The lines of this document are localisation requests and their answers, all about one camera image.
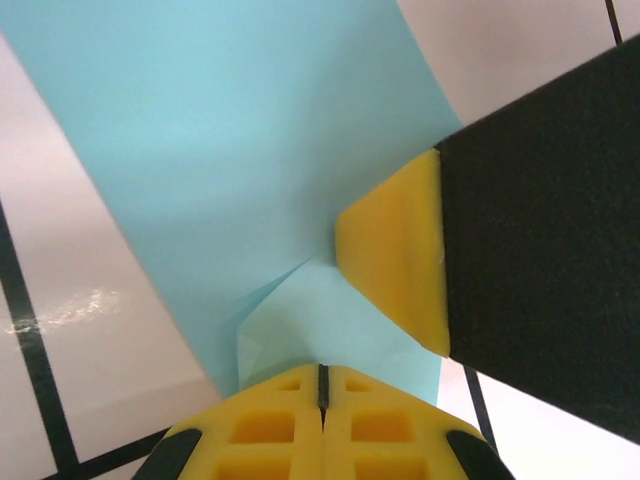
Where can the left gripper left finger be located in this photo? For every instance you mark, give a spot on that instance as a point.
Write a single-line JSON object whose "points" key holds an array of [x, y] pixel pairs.
{"points": [[260, 430]]}

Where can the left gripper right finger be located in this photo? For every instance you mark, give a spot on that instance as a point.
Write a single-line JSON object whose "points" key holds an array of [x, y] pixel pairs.
{"points": [[385, 430]]}

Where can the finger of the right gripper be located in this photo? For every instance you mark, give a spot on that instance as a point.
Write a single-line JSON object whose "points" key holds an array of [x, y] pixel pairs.
{"points": [[540, 240]]}

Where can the light blue paper sheet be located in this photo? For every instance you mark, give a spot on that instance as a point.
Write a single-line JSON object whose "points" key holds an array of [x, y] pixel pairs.
{"points": [[225, 125]]}

